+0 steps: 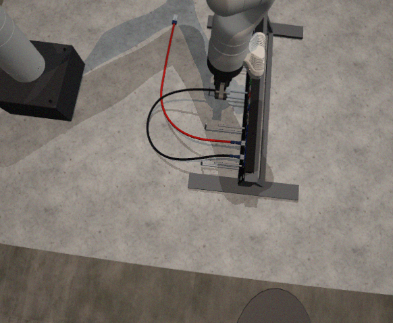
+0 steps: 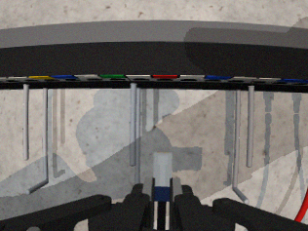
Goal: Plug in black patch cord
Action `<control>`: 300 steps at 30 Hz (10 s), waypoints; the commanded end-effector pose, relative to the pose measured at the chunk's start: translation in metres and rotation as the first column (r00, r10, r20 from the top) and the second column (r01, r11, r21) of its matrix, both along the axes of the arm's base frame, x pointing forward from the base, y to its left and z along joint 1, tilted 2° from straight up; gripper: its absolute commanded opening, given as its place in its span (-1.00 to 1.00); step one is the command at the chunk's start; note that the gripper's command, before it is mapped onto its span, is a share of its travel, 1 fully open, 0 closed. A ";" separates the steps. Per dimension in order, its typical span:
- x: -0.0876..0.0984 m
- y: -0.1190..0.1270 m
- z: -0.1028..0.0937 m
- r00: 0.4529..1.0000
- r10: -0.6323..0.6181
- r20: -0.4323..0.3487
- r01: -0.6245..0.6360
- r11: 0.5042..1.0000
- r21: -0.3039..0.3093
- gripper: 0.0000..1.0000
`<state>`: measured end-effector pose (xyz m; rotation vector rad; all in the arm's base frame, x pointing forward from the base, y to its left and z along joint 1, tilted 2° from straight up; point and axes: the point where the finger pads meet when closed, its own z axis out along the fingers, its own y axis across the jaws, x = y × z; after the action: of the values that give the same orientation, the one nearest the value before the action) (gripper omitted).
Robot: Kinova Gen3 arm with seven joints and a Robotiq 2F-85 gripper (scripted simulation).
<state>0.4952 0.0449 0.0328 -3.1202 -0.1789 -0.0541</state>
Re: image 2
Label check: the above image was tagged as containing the black cable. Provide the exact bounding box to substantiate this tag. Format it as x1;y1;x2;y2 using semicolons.
157;202;167;230

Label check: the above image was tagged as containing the red cable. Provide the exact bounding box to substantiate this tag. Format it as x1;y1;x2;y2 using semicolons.
294;188;308;222

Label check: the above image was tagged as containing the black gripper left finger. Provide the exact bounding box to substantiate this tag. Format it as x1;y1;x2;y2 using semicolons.
0;177;155;231

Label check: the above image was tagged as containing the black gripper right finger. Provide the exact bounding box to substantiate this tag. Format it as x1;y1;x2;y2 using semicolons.
169;177;308;231

